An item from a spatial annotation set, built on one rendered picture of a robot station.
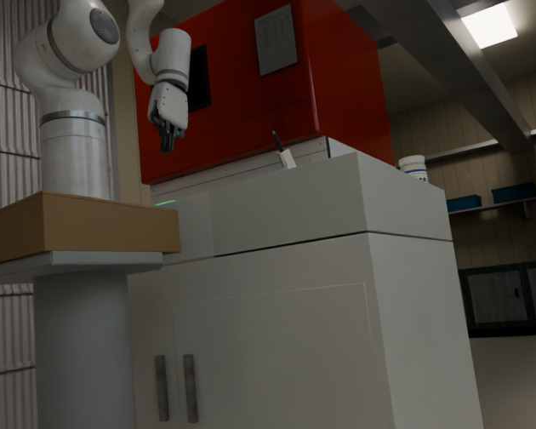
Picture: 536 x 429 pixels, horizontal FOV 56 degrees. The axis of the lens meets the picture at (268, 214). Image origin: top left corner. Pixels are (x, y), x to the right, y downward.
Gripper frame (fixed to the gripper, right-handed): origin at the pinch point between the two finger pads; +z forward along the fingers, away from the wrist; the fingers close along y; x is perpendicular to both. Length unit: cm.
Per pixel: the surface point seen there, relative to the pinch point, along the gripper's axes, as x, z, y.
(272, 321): 28, 44, -4
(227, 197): 20.2, 18.2, 0.7
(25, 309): -220, 11, -101
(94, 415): 11, 61, 22
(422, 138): -118, -327, -669
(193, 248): 9.6, 27.4, -1.2
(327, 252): 42, 33, -2
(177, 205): 5.9, 17.4, 0.9
